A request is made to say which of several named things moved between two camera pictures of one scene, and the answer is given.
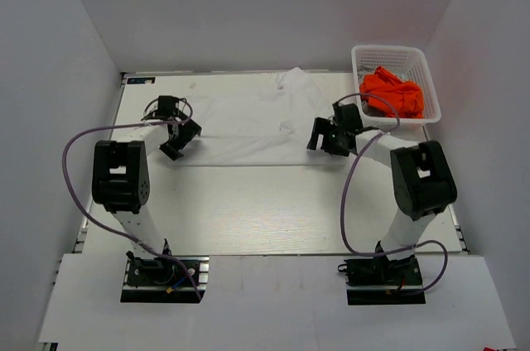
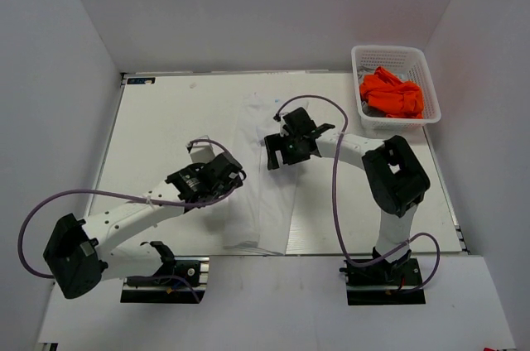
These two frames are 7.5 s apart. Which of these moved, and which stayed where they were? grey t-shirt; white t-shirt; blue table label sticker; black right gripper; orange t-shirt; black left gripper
Moved: black left gripper; black right gripper; white t-shirt
Stayed: grey t-shirt; orange t-shirt; blue table label sticker
